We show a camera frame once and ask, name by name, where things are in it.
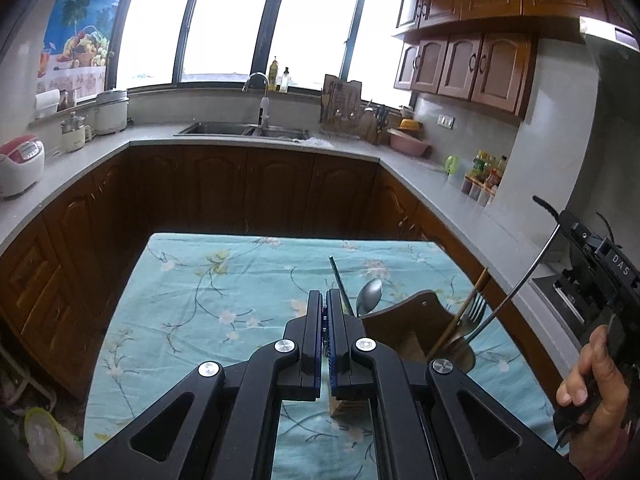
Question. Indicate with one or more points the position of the wooden cutting board rack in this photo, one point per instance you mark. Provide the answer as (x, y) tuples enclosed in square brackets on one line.
[(345, 107)]

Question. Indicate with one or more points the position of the clear glass bottle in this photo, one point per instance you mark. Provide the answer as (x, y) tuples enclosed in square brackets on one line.
[(284, 81)]

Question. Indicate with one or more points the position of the steel sink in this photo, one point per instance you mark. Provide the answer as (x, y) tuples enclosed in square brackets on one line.
[(220, 129)]

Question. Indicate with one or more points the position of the spice jar set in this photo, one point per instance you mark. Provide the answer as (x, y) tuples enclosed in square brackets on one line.
[(479, 191)]

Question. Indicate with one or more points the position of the yellow bowl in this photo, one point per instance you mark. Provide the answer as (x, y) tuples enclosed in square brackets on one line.
[(410, 125)]

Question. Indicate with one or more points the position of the blue floral tablecloth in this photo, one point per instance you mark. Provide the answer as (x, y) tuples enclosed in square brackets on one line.
[(200, 310)]

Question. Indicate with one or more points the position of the wooden wall cabinets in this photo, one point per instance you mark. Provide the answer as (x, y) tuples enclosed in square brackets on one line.
[(475, 65)]

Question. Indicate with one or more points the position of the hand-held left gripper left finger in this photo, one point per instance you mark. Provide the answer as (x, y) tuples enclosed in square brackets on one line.
[(312, 350)]

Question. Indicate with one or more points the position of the grey wall socket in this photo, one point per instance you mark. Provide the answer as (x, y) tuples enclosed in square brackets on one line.
[(446, 121)]

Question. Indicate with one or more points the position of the silver metal fork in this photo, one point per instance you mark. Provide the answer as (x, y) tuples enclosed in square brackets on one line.
[(474, 310)]

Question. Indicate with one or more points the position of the green rim plastic container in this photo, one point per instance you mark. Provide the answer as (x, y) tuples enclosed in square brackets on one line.
[(45, 440)]

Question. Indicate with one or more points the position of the wooden base cabinets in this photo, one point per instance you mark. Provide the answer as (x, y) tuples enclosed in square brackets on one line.
[(215, 190)]

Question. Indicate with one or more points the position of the range hood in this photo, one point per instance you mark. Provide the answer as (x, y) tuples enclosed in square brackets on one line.
[(615, 60)]

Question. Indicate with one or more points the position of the red white rice cooker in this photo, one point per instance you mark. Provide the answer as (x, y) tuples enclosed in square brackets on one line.
[(20, 165)]

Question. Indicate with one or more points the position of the chrome faucet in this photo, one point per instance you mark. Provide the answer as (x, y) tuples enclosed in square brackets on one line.
[(264, 107)]

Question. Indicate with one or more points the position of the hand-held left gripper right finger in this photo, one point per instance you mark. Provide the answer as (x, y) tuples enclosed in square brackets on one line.
[(341, 350)]

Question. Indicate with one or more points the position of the sauce bottle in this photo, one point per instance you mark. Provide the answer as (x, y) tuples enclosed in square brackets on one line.
[(479, 164)]

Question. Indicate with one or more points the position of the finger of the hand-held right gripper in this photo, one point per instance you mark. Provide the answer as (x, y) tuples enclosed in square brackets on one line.
[(577, 232)]

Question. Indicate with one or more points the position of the small white electric kettle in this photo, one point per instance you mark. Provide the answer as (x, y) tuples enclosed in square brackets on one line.
[(75, 135)]

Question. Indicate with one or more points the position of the kitchen window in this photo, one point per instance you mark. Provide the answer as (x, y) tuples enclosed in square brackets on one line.
[(230, 25)]

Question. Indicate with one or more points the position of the green cup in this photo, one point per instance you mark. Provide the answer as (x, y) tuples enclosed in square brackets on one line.
[(452, 166)]

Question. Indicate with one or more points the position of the fruit wall poster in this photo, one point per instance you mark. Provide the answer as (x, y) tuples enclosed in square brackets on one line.
[(85, 10)]

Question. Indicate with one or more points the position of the grey kitchen countertop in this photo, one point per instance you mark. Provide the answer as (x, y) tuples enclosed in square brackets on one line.
[(410, 170)]

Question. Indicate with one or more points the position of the wooden utensil holder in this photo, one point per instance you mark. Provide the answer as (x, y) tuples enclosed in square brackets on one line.
[(395, 310)]

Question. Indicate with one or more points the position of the white electric cooker pot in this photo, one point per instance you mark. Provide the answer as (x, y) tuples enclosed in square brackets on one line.
[(111, 112)]

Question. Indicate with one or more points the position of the person's right forearm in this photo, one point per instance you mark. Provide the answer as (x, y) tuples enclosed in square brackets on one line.
[(605, 465)]

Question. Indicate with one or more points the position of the white bowl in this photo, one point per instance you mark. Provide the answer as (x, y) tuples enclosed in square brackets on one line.
[(407, 111)]

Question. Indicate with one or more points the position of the pink basin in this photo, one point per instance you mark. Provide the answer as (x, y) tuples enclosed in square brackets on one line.
[(409, 144)]

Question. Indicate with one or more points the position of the metal spoon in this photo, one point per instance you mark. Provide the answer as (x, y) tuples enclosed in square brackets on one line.
[(370, 294)]

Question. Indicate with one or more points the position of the person's right hand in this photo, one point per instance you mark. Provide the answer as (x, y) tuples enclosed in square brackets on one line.
[(605, 390)]

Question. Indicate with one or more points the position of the wooden chopstick patterned end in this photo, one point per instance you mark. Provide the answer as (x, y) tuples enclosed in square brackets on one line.
[(467, 305)]

